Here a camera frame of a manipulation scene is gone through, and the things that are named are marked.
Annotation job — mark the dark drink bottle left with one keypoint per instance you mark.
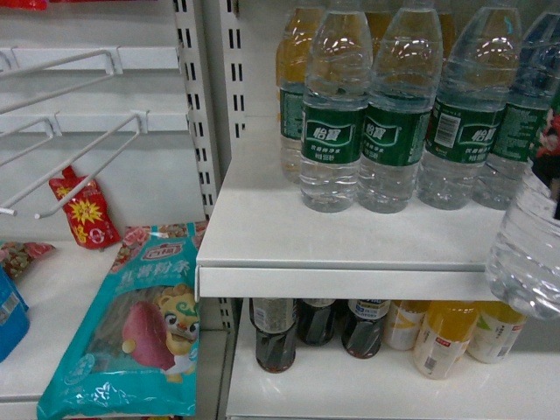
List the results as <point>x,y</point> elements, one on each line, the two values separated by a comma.
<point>274,320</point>

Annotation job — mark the dark drink bottle middle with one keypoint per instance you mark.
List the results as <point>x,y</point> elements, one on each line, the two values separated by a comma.
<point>315,326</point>

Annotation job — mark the floral snack bag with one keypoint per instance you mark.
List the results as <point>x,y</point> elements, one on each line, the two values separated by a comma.
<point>17,257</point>

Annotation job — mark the teal sweet potato noodle bag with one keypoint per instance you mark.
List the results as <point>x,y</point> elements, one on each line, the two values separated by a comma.
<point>136,350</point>

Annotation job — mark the water bottle with barcode label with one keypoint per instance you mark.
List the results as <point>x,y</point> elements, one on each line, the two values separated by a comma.
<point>522,269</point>

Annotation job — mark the rightmost water bottle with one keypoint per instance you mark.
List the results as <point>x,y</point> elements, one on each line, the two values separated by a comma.
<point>530,95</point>

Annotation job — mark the blue snack bag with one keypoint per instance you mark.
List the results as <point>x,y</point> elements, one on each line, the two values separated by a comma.
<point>14,319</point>

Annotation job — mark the orange juice bottle front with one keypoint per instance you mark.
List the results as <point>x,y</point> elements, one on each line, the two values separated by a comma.
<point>444,336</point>

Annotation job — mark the yellow juice bottle right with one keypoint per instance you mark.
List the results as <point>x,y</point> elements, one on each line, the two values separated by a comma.
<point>496,331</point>

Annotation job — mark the water bottle barcode side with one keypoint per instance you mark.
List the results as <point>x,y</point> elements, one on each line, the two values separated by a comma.
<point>469,105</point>

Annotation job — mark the front left water bottle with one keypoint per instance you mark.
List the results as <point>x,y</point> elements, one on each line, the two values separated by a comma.
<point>335,99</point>

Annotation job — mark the yellow tea bottle behind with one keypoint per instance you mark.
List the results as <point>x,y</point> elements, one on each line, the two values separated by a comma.
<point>291,62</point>

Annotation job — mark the white yellow drink bottle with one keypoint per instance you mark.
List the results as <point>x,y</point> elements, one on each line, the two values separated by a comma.
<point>403,323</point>

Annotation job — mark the white slotted shelf upright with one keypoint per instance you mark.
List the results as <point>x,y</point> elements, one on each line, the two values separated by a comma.
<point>200,115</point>

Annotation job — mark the dark drink bottle blue label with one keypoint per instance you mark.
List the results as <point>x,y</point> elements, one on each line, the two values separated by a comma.
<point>363,329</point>

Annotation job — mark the upper white wire hook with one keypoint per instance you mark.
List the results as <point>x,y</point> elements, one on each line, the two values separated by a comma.
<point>70,79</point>

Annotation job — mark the white water shelf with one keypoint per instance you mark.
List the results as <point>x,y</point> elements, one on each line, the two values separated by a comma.
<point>263,242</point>

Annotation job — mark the red sauce pouch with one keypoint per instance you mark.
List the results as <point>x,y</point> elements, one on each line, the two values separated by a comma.
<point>87,212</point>

